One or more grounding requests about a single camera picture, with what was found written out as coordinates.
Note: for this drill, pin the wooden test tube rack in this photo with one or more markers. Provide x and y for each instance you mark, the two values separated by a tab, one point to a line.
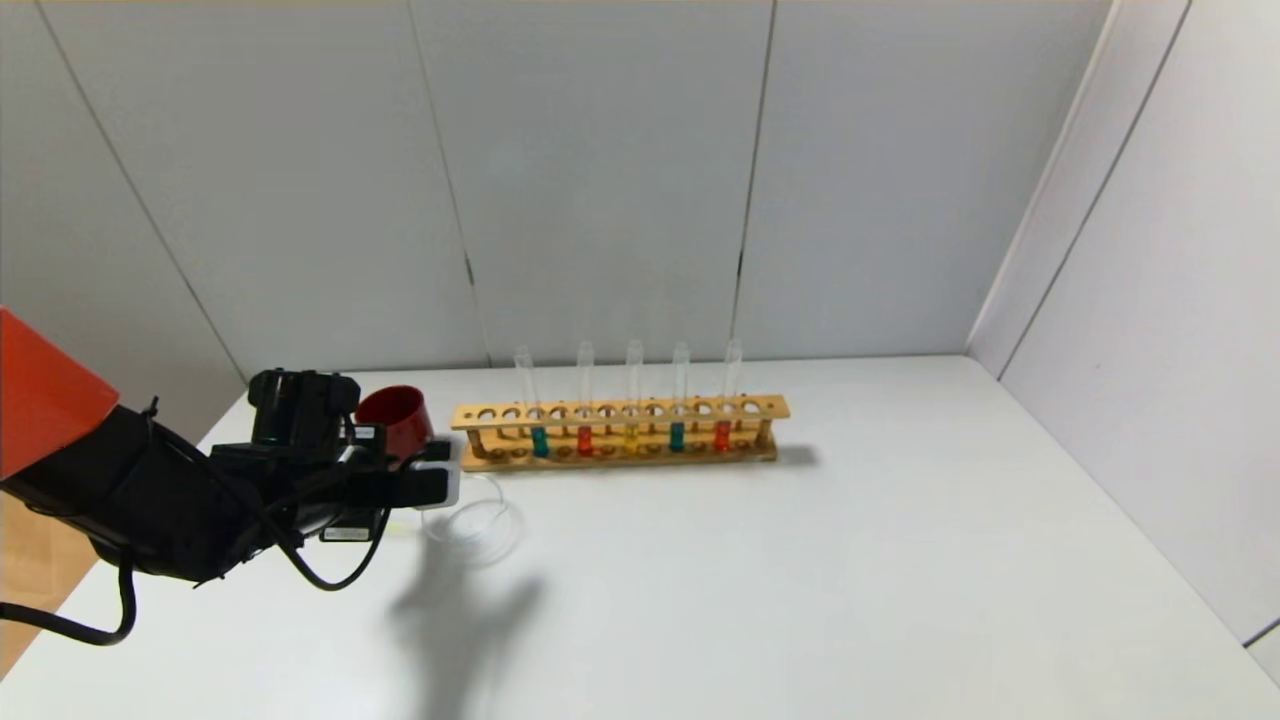
620	412

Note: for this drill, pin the blue pigment glass test tube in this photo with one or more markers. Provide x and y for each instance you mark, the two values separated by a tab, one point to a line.
677	437
540	442

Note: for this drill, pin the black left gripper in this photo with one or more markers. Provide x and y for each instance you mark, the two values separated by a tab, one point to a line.
347	532

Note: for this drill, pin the orange and black left arm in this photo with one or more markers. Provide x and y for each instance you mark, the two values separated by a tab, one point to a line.
150	500

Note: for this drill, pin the red pigment glass test tube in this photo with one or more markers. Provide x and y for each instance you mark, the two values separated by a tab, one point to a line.
721	436
585	441

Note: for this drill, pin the clear glass petri dish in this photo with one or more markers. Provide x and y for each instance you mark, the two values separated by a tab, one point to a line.
495	545

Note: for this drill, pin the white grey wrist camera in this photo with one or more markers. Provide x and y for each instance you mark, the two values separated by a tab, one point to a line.
445	490

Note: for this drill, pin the dark red cup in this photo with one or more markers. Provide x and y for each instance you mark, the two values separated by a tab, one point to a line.
405	425

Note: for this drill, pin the yellow pigment glass test tube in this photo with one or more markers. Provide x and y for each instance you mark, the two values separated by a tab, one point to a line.
631	437
403	527

